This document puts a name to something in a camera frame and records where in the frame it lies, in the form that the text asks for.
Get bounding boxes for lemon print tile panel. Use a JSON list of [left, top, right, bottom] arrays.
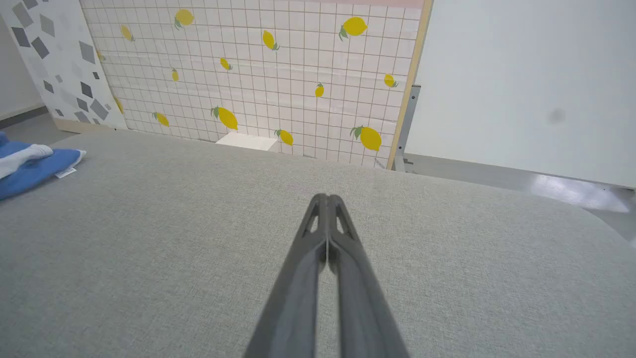
[[79, 0, 434, 171]]

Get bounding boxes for small white box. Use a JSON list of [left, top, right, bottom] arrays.
[[216, 131, 279, 152]]

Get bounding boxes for grey metal bracket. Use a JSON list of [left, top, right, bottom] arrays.
[[395, 85, 422, 173]]

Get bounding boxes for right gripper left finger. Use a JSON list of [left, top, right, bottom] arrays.
[[243, 193, 328, 358]]

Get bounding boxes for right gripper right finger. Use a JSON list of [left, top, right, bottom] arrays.
[[328, 194, 411, 358]]

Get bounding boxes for white panel with grey shapes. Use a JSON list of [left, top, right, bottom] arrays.
[[0, 0, 129, 133]]

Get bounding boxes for blue shorts with white stripes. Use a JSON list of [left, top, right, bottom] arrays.
[[0, 132, 87, 201]]

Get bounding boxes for grey fabric sofa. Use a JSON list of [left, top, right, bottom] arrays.
[[0, 130, 636, 358]]

